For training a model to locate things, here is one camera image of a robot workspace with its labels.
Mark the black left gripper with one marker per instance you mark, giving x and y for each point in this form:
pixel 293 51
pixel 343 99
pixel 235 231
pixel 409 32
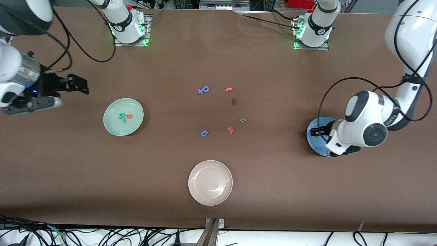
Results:
pixel 324 131

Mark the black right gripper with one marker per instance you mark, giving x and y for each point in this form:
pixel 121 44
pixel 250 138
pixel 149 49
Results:
pixel 50 84

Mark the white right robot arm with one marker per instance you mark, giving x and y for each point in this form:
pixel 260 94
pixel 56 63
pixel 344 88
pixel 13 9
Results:
pixel 8 65

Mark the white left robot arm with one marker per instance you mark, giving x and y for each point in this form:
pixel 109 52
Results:
pixel 362 116

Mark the blue plate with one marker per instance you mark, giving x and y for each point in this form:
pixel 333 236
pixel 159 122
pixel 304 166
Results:
pixel 312 143

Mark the pale green plate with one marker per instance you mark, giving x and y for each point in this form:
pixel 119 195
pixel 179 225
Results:
pixel 116 128

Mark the brown table cover sheet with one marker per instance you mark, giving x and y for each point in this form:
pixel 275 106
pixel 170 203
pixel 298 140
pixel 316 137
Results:
pixel 68 171

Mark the pink foam letter W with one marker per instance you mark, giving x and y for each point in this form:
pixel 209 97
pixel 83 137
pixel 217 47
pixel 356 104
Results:
pixel 230 131

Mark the blue foam number six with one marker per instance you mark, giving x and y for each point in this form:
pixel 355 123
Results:
pixel 202 133

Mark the beige plate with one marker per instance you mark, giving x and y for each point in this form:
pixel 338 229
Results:
pixel 210 182

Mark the blue foam letter P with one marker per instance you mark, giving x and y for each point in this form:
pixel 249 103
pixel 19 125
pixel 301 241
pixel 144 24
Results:
pixel 205 90

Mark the red box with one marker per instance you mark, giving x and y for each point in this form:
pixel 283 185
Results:
pixel 293 3

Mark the grey metal equipment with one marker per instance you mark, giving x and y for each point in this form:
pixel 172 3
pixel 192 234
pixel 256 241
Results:
pixel 223 5

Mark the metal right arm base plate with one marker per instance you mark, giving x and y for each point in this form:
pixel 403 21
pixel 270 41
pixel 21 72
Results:
pixel 131 44

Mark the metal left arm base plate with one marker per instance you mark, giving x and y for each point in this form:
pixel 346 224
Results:
pixel 312 49

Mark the metal post with bracket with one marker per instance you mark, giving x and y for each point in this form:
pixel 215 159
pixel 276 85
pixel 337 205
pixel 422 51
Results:
pixel 211 235

